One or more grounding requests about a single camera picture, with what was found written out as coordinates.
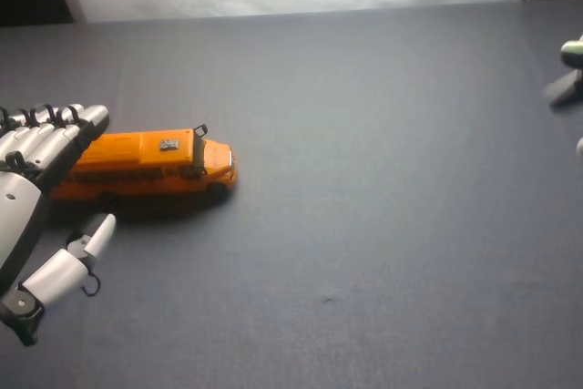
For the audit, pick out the grey table cloth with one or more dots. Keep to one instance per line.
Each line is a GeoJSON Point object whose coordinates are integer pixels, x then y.
{"type": "Point", "coordinates": [346, 225]}

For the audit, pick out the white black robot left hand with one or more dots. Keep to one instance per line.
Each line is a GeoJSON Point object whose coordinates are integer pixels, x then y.
{"type": "Point", "coordinates": [18, 193]}

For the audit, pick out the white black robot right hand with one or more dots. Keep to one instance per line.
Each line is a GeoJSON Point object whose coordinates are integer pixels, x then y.
{"type": "Point", "coordinates": [569, 84]}

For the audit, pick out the yellow toy school bus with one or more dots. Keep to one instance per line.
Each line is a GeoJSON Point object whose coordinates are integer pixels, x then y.
{"type": "Point", "coordinates": [150, 159]}

